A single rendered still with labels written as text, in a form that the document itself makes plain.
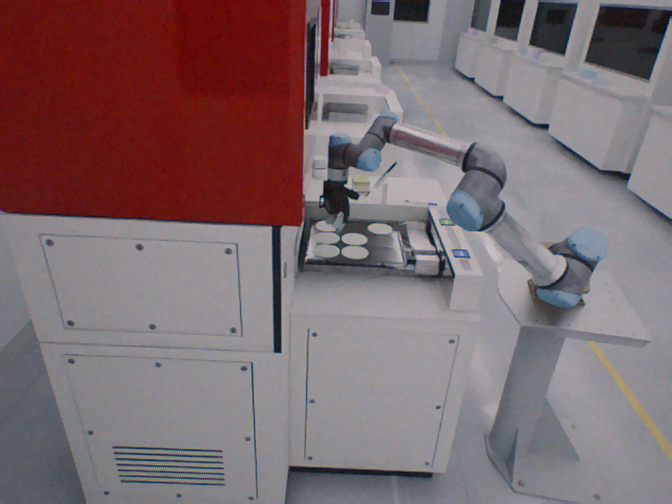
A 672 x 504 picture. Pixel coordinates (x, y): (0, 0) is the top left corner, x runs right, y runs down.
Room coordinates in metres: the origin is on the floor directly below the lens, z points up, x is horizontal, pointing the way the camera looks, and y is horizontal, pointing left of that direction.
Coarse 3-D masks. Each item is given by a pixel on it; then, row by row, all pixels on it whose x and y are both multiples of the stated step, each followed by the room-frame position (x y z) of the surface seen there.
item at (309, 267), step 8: (304, 264) 1.57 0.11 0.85; (312, 264) 1.57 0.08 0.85; (320, 264) 1.57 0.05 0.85; (336, 264) 1.58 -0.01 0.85; (344, 264) 1.58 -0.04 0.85; (352, 264) 1.59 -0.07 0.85; (328, 272) 1.57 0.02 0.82; (336, 272) 1.57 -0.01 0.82; (344, 272) 1.57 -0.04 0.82; (352, 272) 1.57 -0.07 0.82; (360, 272) 1.57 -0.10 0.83; (368, 272) 1.57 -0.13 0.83; (376, 272) 1.57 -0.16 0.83; (384, 272) 1.57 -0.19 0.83; (392, 272) 1.57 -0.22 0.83; (400, 272) 1.57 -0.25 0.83; (408, 272) 1.57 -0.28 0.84
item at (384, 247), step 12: (312, 228) 1.78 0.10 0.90; (348, 228) 1.80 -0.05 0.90; (360, 228) 1.80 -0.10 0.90; (312, 240) 1.67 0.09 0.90; (372, 240) 1.70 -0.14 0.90; (384, 240) 1.70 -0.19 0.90; (396, 240) 1.71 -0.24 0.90; (312, 252) 1.57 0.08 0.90; (372, 252) 1.60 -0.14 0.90; (384, 252) 1.60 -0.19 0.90; (396, 252) 1.61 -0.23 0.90
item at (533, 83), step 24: (552, 0) 8.61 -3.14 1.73; (576, 0) 7.75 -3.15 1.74; (552, 24) 8.38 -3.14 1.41; (576, 24) 7.55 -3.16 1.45; (528, 48) 9.19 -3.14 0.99; (552, 48) 8.16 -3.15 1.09; (576, 48) 7.54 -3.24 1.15; (528, 72) 8.32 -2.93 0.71; (552, 72) 7.62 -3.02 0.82; (504, 96) 9.21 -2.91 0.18; (528, 96) 8.09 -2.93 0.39; (552, 96) 7.62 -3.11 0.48
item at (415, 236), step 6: (408, 228) 1.87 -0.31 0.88; (414, 228) 1.87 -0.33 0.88; (408, 234) 1.81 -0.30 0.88; (414, 234) 1.81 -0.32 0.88; (420, 234) 1.82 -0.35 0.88; (426, 234) 1.82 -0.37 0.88; (408, 240) 1.78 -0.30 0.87; (414, 240) 1.76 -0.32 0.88; (420, 240) 1.76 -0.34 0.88; (426, 240) 1.76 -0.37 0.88; (414, 264) 1.58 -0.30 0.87; (420, 270) 1.54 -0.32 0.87; (426, 270) 1.54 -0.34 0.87; (432, 270) 1.54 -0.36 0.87; (438, 270) 1.54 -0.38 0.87
